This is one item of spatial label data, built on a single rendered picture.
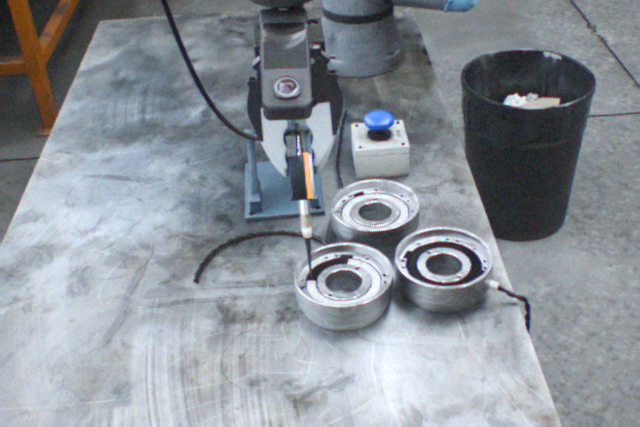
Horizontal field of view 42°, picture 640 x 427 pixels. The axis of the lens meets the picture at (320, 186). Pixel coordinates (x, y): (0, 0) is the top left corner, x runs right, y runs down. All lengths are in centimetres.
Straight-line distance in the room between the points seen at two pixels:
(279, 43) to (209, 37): 77
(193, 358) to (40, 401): 15
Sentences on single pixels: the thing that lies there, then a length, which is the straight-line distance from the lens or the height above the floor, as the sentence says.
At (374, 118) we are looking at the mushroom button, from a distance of 109.
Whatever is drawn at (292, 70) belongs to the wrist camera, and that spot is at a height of 108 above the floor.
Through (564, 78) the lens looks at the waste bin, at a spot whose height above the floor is 37.
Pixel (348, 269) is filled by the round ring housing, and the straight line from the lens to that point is 91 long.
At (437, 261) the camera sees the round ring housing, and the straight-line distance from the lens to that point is 94.
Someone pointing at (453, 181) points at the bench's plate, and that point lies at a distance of 110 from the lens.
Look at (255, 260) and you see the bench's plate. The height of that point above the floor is 80.
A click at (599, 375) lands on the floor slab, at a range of 199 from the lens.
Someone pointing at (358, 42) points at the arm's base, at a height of 86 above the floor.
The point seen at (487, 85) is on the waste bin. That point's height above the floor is 35.
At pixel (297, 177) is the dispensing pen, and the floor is 93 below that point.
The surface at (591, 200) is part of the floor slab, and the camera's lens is 251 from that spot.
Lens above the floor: 141
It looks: 34 degrees down
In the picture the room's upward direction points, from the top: 4 degrees counter-clockwise
